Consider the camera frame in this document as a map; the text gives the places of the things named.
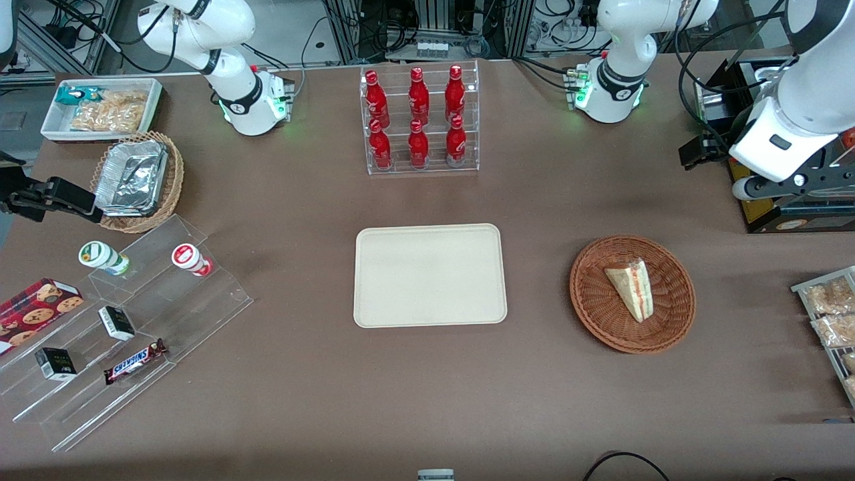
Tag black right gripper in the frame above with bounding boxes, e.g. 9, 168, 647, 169
0, 187, 42, 218

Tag triangle sandwich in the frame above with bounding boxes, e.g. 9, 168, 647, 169
605, 259, 652, 323

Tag grey snack tray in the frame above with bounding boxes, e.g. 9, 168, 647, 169
792, 266, 855, 408

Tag light oval wicker basket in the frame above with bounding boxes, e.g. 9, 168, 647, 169
90, 131, 184, 234

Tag brown round wicker basket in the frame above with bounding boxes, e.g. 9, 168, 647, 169
569, 234, 697, 355

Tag cream plastic tray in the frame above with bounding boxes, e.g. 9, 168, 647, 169
353, 223, 508, 329

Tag black food warmer machine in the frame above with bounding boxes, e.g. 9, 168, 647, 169
695, 57, 855, 234

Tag white rectangular bin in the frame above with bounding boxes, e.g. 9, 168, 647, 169
40, 78, 164, 144

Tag green-capped yogurt bottle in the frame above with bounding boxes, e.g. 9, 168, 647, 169
78, 240, 131, 277

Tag red cookie box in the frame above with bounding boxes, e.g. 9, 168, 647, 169
0, 278, 84, 355

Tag stacked foil containers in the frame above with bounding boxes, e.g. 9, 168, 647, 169
94, 140, 168, 218

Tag teal snack packet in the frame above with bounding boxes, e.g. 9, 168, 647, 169
55, 86, 104, 108

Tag clear bag of chips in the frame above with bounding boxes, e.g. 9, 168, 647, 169
70, 90, 149, 132

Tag small black box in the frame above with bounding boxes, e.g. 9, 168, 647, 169
35, 347, 77, 381
98, 306, 136, 341

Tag red-capped yogurt bottle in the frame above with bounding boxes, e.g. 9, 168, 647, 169
171, 243, 213, 277

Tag Snickers chocolate bar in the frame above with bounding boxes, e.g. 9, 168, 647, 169
104, 339, 168, 385

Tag clear acrylic stepped stand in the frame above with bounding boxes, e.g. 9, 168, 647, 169
0, 214, 254, 454

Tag red cola bottle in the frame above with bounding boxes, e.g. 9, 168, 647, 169
369, 120, 393, 170
446, 116, 468, 166
409, 67, 430, 124
408, 120, 430, 169
364, 70, 390, 128
446, 65, 466, 123

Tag clear acrylic bottle rack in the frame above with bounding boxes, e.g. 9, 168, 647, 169
359, 60, 480, 176

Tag black box with cable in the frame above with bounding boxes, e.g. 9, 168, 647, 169
679, 134, 730, 169
37, 176, 105, 224

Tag black looped cable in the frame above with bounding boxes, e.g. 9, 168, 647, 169
581, 452, 672, 481

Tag aluminium frame rack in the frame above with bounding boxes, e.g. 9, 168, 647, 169
321, 0, 535, 64

